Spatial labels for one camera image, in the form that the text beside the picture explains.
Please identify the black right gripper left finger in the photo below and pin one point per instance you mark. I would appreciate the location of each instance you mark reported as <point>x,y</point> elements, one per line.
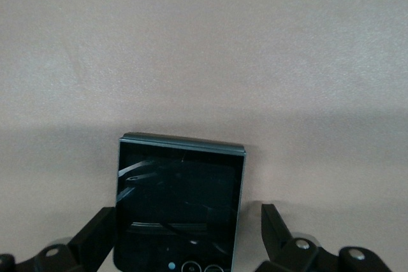
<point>70,253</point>

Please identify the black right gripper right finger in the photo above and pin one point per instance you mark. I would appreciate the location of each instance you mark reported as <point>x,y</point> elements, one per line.
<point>299,253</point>

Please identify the black flip phone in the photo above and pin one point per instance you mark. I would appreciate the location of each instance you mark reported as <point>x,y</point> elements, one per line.
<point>178,202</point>

